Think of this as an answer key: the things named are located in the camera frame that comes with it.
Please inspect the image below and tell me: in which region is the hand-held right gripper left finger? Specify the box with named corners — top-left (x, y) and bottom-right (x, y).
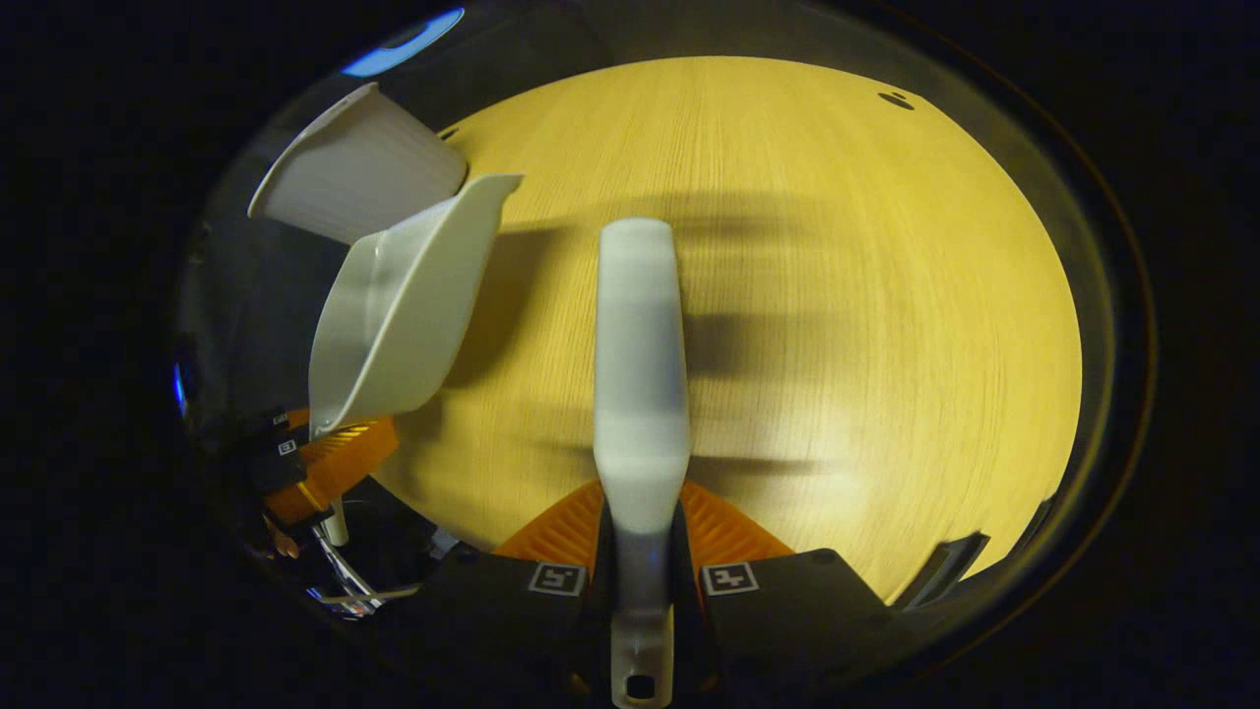
top-left (423, 480), bottom-right (617, 682)

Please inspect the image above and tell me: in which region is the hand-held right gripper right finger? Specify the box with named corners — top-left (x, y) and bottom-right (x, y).
top-left (673, 480), bottom-right (893, 686)

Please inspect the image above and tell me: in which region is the grey plastic dustpan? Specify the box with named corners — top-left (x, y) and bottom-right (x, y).
top-left (307, 173), bottom-right (526, 548)

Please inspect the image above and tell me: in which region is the small grey broom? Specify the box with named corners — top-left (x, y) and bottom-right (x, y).
top-left (592, 218), bottom-right (693, 709)

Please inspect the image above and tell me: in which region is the white ribbed garbage bin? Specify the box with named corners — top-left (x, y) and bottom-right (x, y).
top-left (247, 82), bottom-right (470, 246)

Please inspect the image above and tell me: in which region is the wooden desktop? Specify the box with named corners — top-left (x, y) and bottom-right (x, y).
top-left (374, 55), bottom-right (1085, 605)

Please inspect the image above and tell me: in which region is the dark flat object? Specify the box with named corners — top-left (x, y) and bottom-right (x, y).
top-left (891, 532), bottom-right (991, 612)

